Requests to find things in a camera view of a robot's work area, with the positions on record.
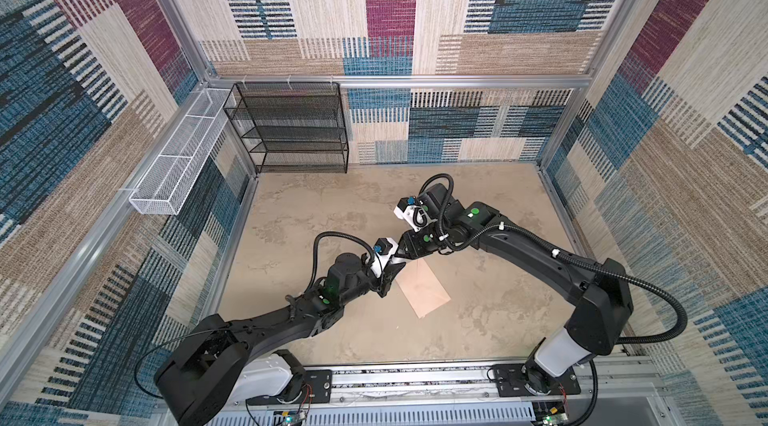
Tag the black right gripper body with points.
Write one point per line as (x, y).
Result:
(426, 241)

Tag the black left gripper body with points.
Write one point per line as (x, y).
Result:
(382, 282)

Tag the pink envelope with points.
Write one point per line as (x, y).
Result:
(421, 288)

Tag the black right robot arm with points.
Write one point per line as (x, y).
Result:
(601, 299)

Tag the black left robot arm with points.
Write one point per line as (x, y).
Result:
(197, 379)

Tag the black wire shelf rack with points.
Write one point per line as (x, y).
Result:
(290, 127)

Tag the white wire mesh basket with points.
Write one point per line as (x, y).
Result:
(166, 186)

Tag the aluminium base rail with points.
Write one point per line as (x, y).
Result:
(616, 390)

